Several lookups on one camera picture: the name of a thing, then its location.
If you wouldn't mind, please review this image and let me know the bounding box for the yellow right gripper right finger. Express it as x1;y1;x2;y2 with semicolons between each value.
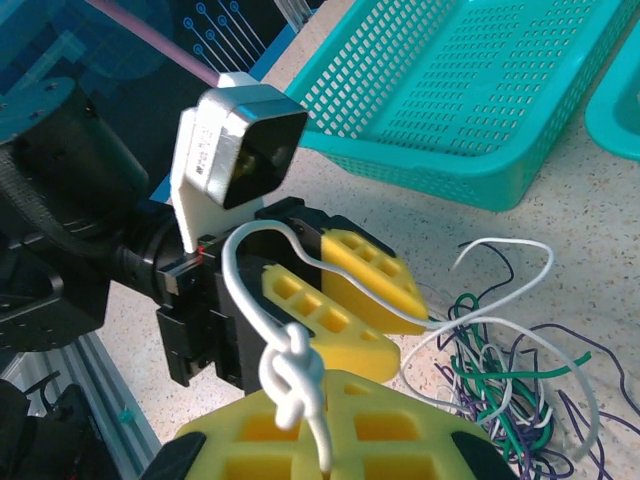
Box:
323;368;517;480

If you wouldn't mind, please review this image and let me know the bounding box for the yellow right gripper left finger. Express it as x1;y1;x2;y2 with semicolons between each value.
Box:
142;384;332;480

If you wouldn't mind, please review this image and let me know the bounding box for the white cable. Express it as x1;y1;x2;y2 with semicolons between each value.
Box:
222;219;601;476

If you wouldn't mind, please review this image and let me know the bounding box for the green cable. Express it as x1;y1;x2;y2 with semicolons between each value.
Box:
447;292;594;466

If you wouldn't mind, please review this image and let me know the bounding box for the teal plastic basket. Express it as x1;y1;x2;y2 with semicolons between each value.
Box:
583;29;640;162
284;0;640;214

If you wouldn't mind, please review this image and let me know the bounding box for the aluminium side rail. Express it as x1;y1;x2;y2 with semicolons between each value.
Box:
49;332;164;451

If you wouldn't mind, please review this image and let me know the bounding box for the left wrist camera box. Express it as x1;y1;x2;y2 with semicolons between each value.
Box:
169;72;309;254

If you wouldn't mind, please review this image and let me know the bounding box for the left arm purple camera cable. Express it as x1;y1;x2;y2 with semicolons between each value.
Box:
87;0;224;86

